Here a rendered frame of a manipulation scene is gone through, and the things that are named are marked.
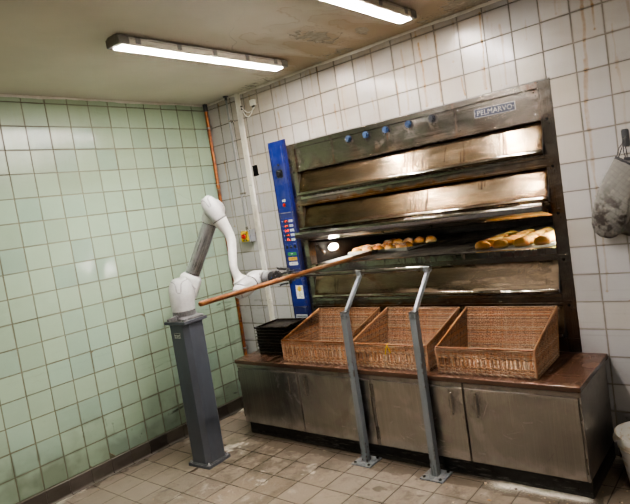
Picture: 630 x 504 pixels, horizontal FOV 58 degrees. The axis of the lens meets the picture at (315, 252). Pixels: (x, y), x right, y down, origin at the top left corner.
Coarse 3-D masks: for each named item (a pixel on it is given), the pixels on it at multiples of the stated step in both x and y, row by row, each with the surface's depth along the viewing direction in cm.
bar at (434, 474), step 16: (320, 272) 379; (336, 272) 370; (352, 272) 362; (368, 272) 354; (384, 272) 347; (352, 288) 354; (416, 304) 316; (416, 320) 312; (416, 336) 313; (352, 352) 345; (416, 352) 314; (352, 368) 345; (352, 384) 347; (432, 416) 318; (432, 432) 317; (368, 448) 350; (432, 448) 317; (352, 464) 350; (368, 464) 344; (432, 464) 319; (432, 480) 315
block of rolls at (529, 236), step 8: (504, 232) 397; (512, 232) 401; (520, 232) 381; (528, 232) 385; (536, 232) 365; (544, 232) 371; (552, 232) 351; (488, 240) 368; (496, 240) 354; (504, 240) 352; (512, 240) 358; (520, 240) 344; (528, 240) 344; (536, 240) 339; (544, 240) 336; (552, 240) 342; (480, 248) 361; (488, 248) 361
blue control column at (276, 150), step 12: (276, 144) 431; (276, 156) 433; (276, 168) 435; (288, 168) 430; (276, 180) 437; (288, 180) 429; (276, 192) 439; (288, 192) 431; (288, 204) 433; (288, 216) 435; (300, 240) 435; (300, 252) 434; (300, 264) 435; (300, 300) 441; (300, 312) 443
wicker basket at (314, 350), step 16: (304, 320) 414; (320, 320) 426; (336, 320) 417; (352, 320) 408; (368, 320) 383; (288, 336) 399; (304, 336) 413; (320, 336) 425; (336, 336) 416; (352, 336) 367; (288, 352) 392; (304, 352) 407; (320, 352) 374; (336, 352) 365
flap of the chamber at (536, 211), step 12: (468, 216) 331; (480, 216) 326; (492, 216) 322; (504, 216) 322; (516, 216) 322; (528, 216) 323; (360, 228) 381; (372, 228) 374; (384, 228) 368; (396, 228) 368; (408, 228) 369; (420, 228) 370; (312, 240) 432
